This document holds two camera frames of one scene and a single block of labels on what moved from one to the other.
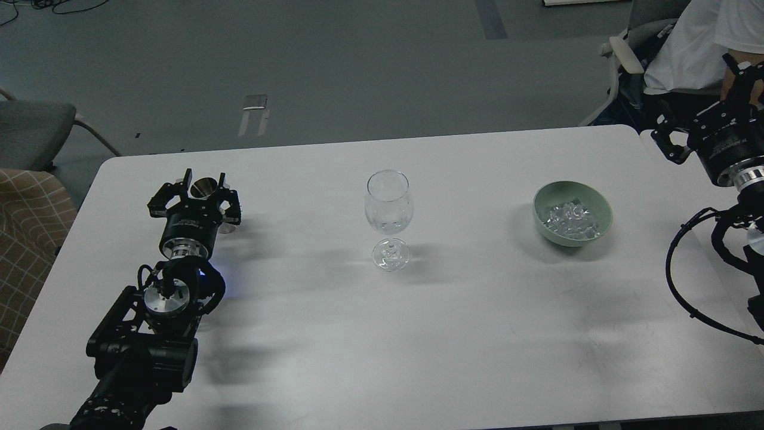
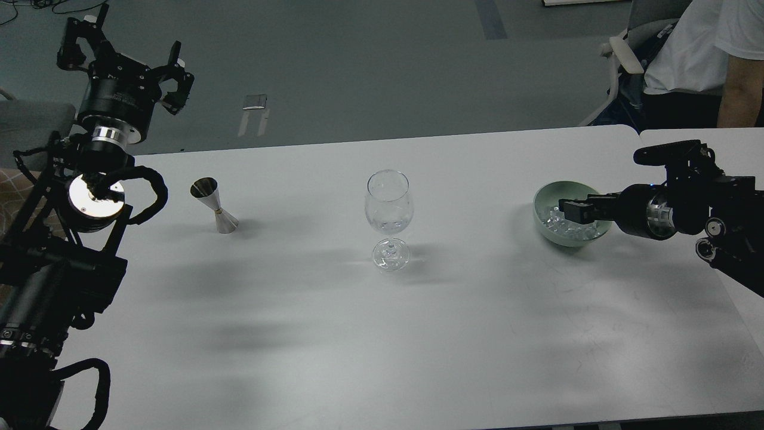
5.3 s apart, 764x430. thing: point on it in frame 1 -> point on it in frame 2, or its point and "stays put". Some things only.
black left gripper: (190, 224) -> (119, 95)
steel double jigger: (203, 188) stays put
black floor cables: (38, 4) stays put
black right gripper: (727, 137) -> (644, 209)
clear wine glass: (389, 205) stays put
